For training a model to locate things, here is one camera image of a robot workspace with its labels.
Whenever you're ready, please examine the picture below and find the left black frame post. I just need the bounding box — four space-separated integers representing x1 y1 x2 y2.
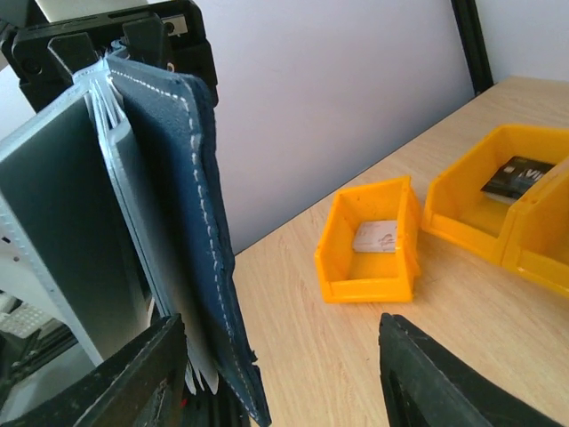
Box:
451 0 494 96

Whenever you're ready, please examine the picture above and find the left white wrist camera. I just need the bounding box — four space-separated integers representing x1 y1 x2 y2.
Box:
36 0 148 22

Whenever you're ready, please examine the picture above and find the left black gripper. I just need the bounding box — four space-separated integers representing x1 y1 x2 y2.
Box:
1 1 218 111

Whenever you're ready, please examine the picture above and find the separate yellow bin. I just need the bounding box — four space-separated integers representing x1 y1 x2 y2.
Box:
315 175 421 303

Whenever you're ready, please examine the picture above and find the yellow bin middle of row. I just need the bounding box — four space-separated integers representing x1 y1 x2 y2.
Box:
502 159 568 297

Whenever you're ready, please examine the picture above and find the yellow bin leftmost of row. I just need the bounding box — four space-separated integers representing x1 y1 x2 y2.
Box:
421 124 568 265

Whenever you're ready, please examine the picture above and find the blue leather card holder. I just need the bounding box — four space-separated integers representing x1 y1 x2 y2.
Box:
0 39 273 427

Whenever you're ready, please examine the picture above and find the yellow bin of row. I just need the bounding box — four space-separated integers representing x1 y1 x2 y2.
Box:
502 159 568 297
421 124 568 265

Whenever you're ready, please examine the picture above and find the white perforated basket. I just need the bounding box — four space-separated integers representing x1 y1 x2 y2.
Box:
1 293 52 339

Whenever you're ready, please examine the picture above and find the white pink cards stack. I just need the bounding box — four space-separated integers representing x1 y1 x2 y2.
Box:
352 220 397 254

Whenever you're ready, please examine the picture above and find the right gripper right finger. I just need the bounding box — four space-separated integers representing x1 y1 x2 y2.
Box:
378 313 559 426

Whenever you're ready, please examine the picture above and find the black cards stack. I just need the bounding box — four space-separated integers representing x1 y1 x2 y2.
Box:
481 156 554 205

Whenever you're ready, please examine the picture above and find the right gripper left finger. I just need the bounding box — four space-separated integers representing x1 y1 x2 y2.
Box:
5 314 186 426

